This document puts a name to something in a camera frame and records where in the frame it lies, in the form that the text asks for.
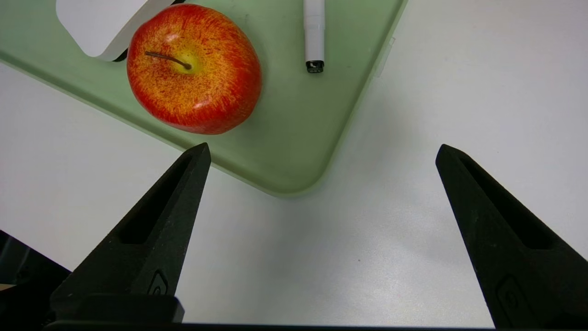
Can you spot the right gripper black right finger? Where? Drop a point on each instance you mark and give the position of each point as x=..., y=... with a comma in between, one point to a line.
x=514, y=266

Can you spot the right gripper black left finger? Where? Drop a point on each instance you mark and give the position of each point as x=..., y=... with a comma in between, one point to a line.
x=151, y=248

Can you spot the red yellow apple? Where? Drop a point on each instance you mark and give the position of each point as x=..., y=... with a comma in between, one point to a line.
x=202, y=87

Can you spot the white rounded rectangular case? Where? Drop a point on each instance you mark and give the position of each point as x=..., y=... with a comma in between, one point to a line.
x=101, y=23

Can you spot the white marker pen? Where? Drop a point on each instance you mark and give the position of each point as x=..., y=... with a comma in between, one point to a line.
x=314, y=37

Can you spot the light green plastic tray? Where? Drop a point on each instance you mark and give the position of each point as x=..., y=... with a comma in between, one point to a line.
x=298, y=138

